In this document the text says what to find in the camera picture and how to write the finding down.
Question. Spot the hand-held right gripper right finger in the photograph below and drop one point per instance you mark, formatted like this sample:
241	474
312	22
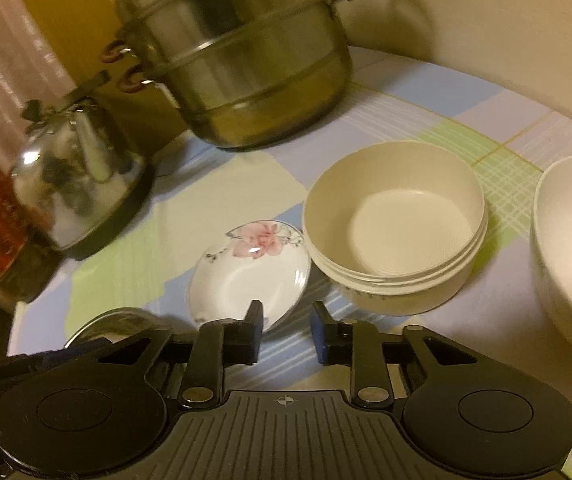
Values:
322	345

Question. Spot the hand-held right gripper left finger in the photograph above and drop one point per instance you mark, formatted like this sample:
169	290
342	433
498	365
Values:
252	341

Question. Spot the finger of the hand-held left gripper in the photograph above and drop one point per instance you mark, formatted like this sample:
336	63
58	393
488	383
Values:
73	353

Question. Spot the floral white saucer plate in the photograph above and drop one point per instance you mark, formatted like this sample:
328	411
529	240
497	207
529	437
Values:
246	280

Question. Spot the stainless steel bowl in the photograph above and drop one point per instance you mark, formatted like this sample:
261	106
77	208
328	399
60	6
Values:
110	321

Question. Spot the patterned white bowl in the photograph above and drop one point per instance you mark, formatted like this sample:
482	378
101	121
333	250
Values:
416	300

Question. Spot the cooking oil bottle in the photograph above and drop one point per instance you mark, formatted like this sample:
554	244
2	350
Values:
0	230

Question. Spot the checked pastel tablecloth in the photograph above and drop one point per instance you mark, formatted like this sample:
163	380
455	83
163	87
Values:
246	185

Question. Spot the stainless steel kettle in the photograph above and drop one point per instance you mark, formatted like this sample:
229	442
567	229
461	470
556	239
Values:
80	195

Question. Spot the stainless steel steamer pot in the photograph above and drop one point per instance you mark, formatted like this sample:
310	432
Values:
246	60

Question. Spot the pink curtain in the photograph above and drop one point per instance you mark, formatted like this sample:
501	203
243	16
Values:
0	60

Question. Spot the wooden panel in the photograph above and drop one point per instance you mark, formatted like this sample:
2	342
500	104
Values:
85	15

